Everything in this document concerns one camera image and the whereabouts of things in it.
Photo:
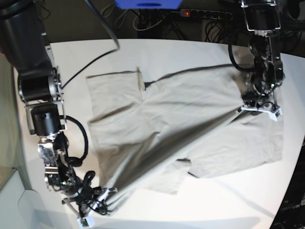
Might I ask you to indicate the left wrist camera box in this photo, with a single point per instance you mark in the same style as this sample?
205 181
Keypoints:
275 114

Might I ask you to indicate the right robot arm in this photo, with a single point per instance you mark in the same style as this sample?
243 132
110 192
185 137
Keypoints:
23 42

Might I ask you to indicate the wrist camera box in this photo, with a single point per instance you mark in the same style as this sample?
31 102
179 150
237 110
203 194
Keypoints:
86 222
275 114

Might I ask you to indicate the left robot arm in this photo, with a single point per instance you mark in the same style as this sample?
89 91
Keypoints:
262 18

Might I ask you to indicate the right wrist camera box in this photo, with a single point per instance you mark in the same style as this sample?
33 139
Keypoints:
86 222

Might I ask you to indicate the grey t-shirt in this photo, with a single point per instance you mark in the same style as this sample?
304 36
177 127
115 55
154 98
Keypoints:
153 134

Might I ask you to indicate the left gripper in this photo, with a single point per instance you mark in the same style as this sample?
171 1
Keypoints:
263 103

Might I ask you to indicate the blue box overhead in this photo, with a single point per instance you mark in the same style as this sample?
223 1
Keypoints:
148 4

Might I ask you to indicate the black power strip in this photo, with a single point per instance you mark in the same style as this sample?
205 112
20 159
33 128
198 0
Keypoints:
206 14

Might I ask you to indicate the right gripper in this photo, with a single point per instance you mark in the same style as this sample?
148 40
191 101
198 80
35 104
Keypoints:
84 200

